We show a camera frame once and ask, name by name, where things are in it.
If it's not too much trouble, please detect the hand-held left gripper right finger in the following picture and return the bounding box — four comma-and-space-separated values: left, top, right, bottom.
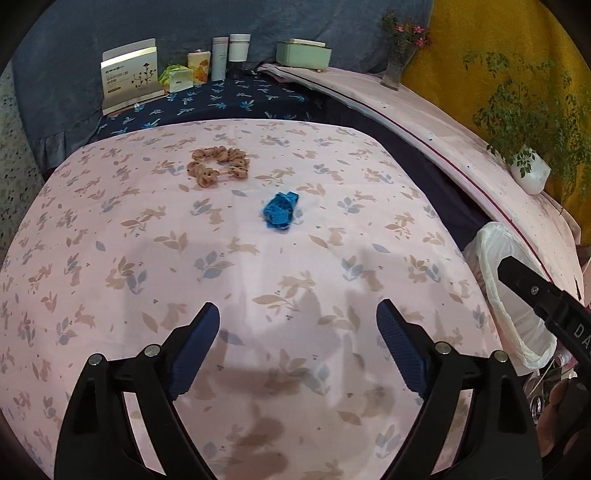
376, 298, 544, 480

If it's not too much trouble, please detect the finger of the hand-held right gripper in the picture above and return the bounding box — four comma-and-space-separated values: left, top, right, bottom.
497, 256, 563, 325

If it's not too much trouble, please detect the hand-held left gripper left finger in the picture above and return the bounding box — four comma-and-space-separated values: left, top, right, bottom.
54, 302, 221, 480

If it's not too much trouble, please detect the trash bin with white bag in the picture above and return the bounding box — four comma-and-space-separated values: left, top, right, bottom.
462, 221, 562, 371

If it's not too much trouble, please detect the person's right hand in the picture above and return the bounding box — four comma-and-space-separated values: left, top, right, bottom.
536, 381, 571, 459

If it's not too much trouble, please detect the pink rabbit print cloth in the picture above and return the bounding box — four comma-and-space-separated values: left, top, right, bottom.
0, 119, 519, 480

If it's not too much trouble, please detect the glass jar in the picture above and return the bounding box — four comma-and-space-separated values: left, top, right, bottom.
528, 396, 549, 426

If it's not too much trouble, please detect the green plant in white pot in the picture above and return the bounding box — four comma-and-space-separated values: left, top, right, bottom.
461, 48, 591, 205

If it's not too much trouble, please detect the dark purple cloth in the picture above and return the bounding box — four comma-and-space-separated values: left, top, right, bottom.
318, 99, 491, 251

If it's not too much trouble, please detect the blue crumpled plastic piece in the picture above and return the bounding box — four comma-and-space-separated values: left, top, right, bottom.
261, 189, 301, 233

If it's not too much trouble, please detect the beige dotted scrunchie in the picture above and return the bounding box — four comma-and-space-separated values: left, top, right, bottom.
187, 145, 251, 189

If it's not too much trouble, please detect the pink embroidered tablecloth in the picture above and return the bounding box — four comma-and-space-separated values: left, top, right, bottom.
256, 64, 585, 306

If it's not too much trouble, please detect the navy leaf print cloth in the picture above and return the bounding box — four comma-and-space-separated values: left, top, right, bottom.
94, 76, 325, 140

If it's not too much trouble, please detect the glass vase with pink flowers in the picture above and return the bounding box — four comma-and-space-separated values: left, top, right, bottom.
380, 11, 433, 91

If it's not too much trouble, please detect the yellow cloth backdrop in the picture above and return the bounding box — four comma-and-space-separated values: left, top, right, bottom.
401, 0, 591, 205

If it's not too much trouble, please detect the small green packet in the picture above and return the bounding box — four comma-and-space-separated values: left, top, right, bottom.
158, 63, 193, 92

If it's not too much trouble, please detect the white printed card box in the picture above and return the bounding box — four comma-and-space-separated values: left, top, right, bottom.
100, 38, 166, 116

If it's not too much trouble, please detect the orange flower print tin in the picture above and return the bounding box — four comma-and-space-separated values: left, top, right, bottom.
187, 49, 213, 84

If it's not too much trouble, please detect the tall white tube bottle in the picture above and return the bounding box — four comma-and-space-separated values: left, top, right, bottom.
211, 36, 230, 80

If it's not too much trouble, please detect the short white bottle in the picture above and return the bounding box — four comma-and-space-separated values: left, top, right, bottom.
228, 33, 252, 64

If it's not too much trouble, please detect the pale green lidded box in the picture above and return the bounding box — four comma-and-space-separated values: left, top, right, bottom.
275, 39, 334, 71

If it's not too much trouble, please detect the blue-grey cloth backdrop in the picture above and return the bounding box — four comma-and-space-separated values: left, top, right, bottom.
11, 0, 435, 186

